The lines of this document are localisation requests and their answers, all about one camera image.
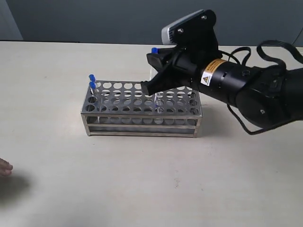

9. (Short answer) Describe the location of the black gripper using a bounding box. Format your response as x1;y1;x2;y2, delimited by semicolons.
141;9;222;96

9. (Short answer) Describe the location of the blue-capped tube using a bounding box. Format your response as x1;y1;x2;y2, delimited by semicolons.
89;74;96;82
89;81;99;102
154;92;163;124
151;47;159;54

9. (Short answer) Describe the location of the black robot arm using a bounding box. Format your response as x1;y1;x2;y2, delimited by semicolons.
141;9;303;133

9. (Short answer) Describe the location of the stainless steel test tube rack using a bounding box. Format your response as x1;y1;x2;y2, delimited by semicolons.
81;80;203;138

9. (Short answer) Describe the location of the person's bare hand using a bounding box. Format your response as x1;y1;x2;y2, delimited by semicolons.
0;158;13;176

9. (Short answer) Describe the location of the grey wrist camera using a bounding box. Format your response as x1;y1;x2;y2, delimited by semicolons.
161;9;204;45

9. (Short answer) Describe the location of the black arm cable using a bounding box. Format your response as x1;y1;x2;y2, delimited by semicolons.
219;40;303;136

